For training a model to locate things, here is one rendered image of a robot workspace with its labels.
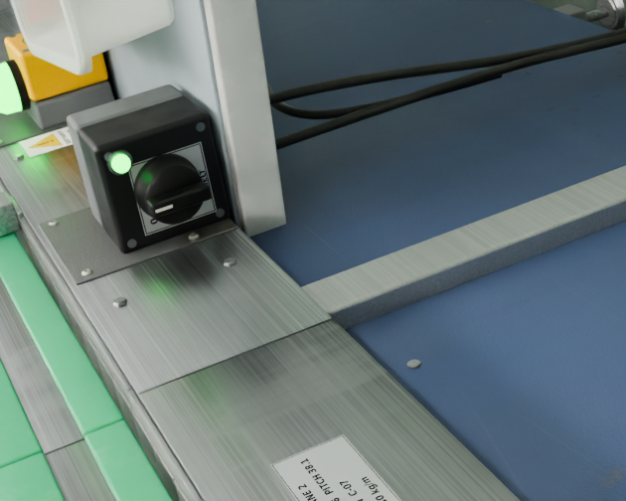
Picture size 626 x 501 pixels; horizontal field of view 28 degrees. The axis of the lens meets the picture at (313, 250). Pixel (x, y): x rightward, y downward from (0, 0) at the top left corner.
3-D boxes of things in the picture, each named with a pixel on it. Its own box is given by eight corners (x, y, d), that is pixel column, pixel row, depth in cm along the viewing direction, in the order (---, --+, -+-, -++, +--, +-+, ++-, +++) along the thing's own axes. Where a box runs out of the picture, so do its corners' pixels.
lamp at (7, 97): (23, 100, 112) (-10, 110, 111) (9, 54, 110) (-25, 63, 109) (34, 114, 108) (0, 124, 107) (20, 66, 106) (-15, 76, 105)
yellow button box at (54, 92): (100, 85, 116) (24, 109, 113) (80, 8, 112) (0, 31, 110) (122, 106, 110) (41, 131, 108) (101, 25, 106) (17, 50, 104)
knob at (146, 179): (204, 205, 84) (222, 222, 82) (142, 226, 83) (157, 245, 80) (190, 144, 82) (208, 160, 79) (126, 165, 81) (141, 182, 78)
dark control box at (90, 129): (200, 180, 93) (91, 216, 90) (176, 80, 89) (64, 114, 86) (239, 218, 86) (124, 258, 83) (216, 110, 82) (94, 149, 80)
